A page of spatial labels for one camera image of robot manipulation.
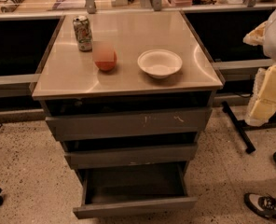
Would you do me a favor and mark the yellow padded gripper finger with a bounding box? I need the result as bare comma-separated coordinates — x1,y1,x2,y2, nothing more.
244,63,276,127

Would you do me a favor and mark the grey bottom drawer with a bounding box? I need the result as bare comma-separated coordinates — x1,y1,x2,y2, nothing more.
74,162,197,219

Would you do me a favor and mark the grey drawer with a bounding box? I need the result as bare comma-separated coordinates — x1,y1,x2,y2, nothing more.
74,162,197,219
62,132,198,170
46,91,212,141

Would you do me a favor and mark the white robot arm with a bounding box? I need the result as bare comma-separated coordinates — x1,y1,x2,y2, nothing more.
243,9,276,127

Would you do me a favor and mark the grey metal drawer cabinet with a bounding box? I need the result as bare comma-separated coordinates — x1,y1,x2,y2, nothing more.
31,10,225,220

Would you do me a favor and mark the grey middle drawer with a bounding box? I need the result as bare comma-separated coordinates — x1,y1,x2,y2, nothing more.
62,132,198,170

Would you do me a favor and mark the grey top drawer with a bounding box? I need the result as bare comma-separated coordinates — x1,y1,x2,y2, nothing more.
46,91,212,141

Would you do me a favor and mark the black metal stand base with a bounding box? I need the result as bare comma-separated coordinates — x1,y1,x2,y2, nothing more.
222,102,276,154

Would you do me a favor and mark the white paper bowl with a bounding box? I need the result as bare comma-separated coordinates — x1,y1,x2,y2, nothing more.
137,49,183,79

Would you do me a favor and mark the red apple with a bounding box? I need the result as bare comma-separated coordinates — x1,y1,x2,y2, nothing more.
92,41,117,72

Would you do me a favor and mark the crushed soda can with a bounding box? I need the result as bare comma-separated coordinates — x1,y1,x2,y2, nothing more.
73,15,92,51

